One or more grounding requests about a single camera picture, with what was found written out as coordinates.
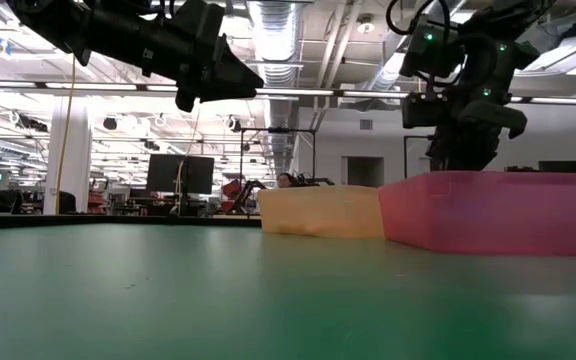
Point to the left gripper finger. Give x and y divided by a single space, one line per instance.
228 92
235 70

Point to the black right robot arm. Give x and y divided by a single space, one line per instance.
488 55

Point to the black background robot arm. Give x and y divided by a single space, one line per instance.
245 192

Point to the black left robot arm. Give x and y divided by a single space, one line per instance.
103 35

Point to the long ceiling light bar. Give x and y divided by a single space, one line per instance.
318 92

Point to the pink plastic bin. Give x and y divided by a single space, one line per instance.
518 215

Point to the black monitor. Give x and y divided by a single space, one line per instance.
168 175
200 175
563 167

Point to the person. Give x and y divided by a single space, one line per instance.
284 180

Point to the round ceiling sensor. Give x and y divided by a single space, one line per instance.
365 27

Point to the orange plastic bin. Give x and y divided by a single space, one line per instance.
318 210

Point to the white building pillar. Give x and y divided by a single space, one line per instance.
75 160

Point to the silver ceiling duct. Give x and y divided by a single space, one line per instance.
383 75
275 40

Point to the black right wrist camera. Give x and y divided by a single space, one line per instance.
423 110

